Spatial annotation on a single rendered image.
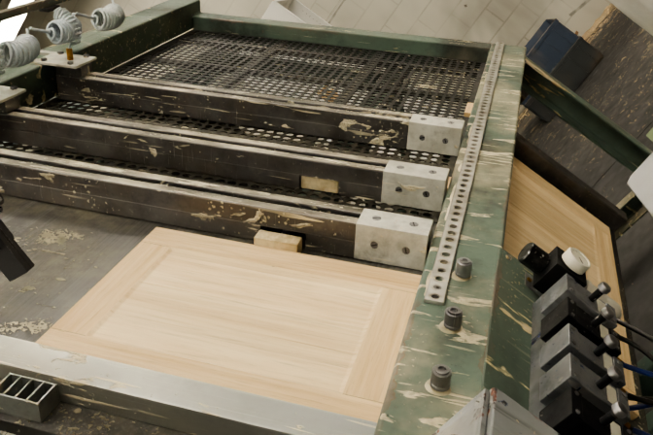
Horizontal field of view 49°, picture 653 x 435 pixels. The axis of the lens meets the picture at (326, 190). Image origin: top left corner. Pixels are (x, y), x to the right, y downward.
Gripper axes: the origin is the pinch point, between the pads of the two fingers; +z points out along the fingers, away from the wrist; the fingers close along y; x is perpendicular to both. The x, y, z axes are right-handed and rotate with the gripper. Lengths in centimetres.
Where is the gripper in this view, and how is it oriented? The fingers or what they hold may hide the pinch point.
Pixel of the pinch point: (2, 249)
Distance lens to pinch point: 86.9
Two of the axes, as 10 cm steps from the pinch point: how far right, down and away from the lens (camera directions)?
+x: 8.3, -4.2, -3.7
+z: 5.3, 8.1, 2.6
